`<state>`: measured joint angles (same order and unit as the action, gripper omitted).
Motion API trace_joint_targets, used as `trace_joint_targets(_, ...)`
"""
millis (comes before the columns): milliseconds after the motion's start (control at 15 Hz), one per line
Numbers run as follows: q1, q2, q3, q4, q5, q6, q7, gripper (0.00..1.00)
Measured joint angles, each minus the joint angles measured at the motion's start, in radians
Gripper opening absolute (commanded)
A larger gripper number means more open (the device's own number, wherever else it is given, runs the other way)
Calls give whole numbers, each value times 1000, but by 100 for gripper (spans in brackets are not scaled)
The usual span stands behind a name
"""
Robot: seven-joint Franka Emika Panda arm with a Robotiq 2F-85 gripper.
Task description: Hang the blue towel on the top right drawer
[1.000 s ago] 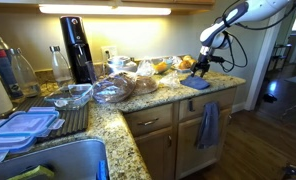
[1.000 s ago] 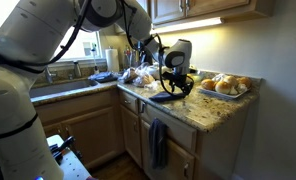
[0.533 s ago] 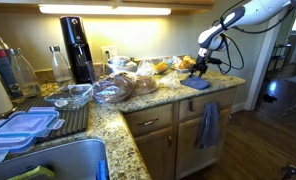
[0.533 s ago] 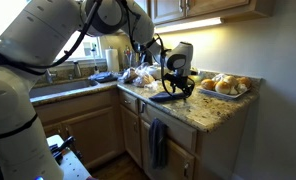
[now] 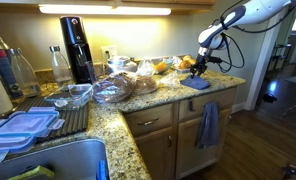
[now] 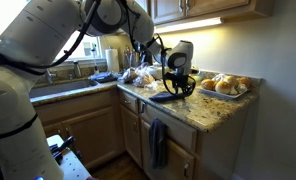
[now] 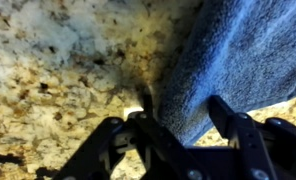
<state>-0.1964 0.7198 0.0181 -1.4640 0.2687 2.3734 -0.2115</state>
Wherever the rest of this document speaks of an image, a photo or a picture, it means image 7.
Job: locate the blue towel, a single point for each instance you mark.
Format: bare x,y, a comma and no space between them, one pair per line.
241,60

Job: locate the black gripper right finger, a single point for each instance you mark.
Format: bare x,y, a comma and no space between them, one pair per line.
244,133

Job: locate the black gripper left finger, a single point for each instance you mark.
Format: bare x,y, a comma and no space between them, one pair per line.
161,143

